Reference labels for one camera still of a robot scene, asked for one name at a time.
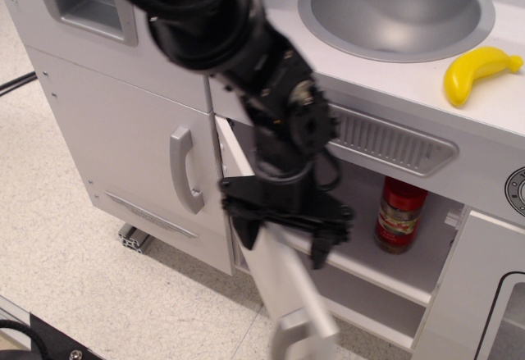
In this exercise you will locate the silver fridge door handle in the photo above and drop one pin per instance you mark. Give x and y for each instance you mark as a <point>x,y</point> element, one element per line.
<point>180,147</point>

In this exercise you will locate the silver fridge emblem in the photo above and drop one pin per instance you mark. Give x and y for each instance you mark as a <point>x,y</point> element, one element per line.
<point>151,217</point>

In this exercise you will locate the white toy fridge cabinet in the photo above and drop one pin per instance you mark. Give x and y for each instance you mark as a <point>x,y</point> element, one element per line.
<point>116,107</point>

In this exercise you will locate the red spice jar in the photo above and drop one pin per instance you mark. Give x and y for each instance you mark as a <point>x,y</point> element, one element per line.
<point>399,215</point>

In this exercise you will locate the white oven door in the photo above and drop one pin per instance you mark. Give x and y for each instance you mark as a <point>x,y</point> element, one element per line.
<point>478,311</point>

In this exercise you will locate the grey vent panel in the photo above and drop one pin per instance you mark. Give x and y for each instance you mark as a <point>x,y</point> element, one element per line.
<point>387,142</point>

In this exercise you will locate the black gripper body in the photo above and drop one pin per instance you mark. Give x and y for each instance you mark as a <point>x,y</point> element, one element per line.
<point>299,204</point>

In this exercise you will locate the white cabinet door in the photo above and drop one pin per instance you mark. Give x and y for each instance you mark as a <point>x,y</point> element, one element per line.
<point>280,276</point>

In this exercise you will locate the black round oven dial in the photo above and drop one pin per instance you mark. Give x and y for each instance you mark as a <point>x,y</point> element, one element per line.
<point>514,190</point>

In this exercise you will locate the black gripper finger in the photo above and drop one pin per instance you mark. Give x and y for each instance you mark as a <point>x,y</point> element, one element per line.
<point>322,243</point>
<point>247,229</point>

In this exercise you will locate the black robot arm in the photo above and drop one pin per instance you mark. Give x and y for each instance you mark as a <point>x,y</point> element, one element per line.
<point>233,42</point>

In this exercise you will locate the silver cabinet door handle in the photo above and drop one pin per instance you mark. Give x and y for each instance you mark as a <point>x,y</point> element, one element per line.
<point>298,335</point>

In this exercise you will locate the aluminium extrusion rail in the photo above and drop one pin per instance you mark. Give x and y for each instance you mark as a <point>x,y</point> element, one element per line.
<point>134,239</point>

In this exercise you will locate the yellow toy banana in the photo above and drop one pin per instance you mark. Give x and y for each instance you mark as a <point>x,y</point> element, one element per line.
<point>474,65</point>

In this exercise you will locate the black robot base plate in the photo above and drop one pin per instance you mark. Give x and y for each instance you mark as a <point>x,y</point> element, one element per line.
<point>46,342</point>

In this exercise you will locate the aluminium base frame rail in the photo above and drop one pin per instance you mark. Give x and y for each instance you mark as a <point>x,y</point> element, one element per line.
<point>12,312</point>

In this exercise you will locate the grey recessed dispenser panel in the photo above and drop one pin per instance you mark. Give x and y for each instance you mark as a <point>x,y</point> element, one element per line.
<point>112,19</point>

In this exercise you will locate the silver toy sink basin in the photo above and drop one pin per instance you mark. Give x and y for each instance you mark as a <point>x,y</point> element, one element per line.
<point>403,31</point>

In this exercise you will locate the white toy kitchen counter unit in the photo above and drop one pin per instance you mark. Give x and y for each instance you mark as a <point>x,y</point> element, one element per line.
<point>390,295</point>

